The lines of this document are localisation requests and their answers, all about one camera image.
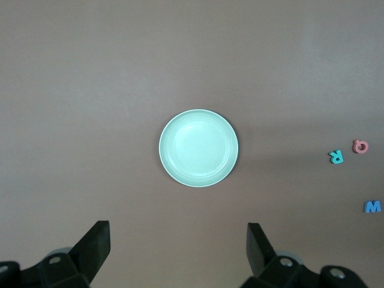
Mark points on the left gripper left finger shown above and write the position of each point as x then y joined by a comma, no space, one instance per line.
75,270

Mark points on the pale green plate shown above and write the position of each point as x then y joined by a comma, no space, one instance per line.
198,148

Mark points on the teal foam letter R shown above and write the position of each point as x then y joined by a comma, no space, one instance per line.
333,156

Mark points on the pink foam letter Q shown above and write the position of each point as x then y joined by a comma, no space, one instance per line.
355,147

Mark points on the blue foam capital W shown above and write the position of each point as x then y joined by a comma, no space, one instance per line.
372,207

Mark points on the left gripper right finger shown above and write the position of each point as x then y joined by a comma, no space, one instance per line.
279,273

